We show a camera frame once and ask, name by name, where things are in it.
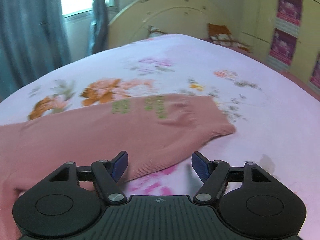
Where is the tied blue-grey curtain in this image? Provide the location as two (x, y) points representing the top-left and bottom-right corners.
(88, 0), (108, 55)

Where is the pink knit sweater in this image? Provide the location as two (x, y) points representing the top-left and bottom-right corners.
(1, 94), (235, 239)

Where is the floral pink bed sheet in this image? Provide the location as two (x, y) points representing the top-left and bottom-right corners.
(1, 34), (319, 239)

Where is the white patterned pillow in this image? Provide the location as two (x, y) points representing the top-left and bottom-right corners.
(147, 25), (167, 39)

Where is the lower pink poster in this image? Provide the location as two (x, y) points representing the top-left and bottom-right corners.
(308, 54), (320, 94)

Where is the middle pink poster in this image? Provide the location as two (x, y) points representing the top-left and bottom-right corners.
(266, 28), (297, 72)

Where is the cream wooden headboard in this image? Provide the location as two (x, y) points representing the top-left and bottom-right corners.
(108, 0), (238, 49)

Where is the orange patterned pillow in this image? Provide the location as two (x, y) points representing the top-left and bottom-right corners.
(207, 23), (251, 53)

